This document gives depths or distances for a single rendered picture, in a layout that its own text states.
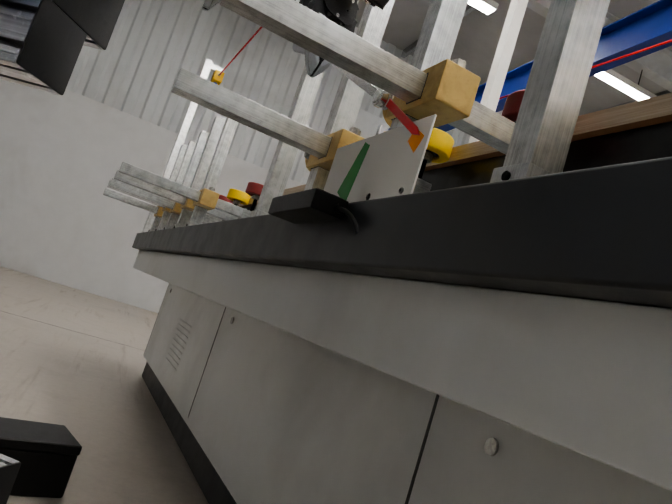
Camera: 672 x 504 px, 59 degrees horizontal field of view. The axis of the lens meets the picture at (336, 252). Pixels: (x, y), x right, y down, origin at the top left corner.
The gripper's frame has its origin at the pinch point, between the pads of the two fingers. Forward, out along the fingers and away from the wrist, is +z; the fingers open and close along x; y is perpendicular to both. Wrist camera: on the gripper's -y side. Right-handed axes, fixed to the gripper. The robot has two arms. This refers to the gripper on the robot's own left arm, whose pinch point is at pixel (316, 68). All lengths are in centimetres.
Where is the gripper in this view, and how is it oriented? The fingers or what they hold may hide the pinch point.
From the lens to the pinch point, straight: 96.2
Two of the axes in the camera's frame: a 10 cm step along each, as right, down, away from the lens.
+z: -3.0, 9.5, -1.2
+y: -6.8, -1.3, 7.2
